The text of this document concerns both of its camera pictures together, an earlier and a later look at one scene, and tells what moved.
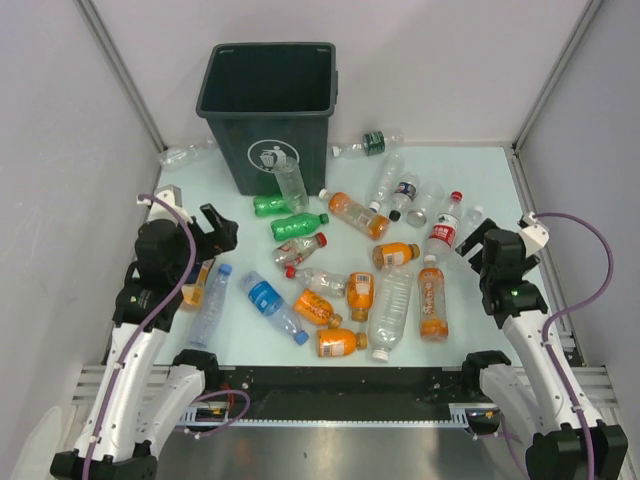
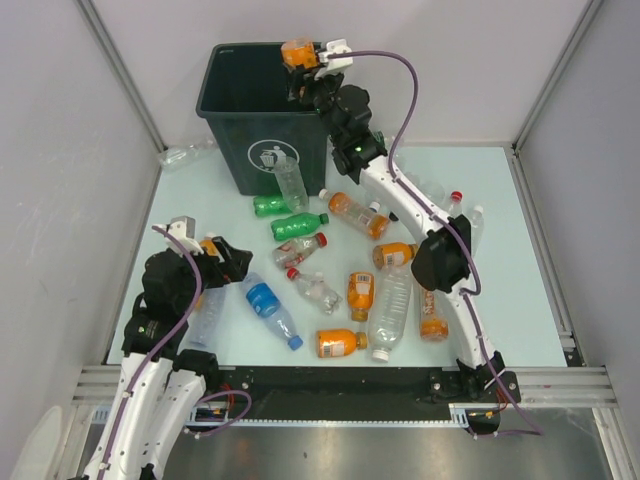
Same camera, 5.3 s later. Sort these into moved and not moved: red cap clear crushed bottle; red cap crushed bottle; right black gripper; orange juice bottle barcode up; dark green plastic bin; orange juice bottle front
Moved: red cap clear crushed bottle; right black gripper
Not moved: red cap crushed bottle; orange juice bottle front; orange juice bottle barcode up; dark green plastic bin
